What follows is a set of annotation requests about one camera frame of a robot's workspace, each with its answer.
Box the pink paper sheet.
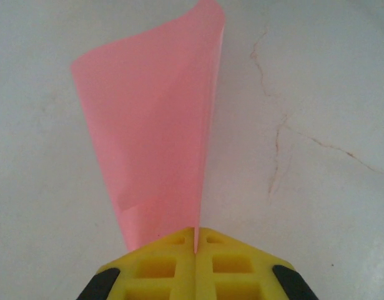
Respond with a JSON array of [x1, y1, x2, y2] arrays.
[[69, 0, 227, 254]]

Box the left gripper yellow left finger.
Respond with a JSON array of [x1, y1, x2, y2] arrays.
[[76, 227, 197, 300]]

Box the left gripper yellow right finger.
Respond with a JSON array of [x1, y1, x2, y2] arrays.
[[196, 227, 319, 300]]

